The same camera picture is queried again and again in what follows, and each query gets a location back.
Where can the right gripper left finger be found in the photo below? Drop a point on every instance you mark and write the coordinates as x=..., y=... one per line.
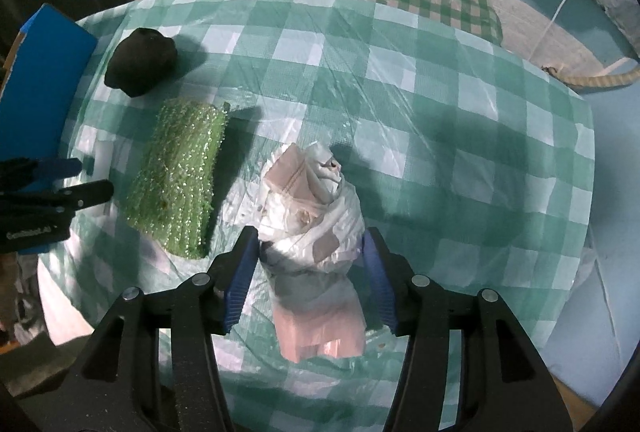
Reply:
x=207, y=304

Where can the green sparkly knit cloth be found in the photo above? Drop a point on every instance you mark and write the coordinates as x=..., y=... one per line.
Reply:
x=171, y=198

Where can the light green checkered tablecloth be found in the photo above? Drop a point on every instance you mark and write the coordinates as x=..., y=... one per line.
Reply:
x=472, y=163

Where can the white pink cloth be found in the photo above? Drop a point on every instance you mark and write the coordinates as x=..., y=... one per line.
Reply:
x=310, y=231

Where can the blue cardboard box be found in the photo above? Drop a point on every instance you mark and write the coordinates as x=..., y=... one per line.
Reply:
x=49, y=56

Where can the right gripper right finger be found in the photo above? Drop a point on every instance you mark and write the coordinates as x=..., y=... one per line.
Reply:
x=415, y=307

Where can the black soft cloth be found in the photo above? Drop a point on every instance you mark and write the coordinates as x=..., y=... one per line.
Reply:
x=142, y=61

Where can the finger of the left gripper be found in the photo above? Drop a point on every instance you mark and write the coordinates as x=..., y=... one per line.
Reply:
x=57, y=168
x=84, y=196

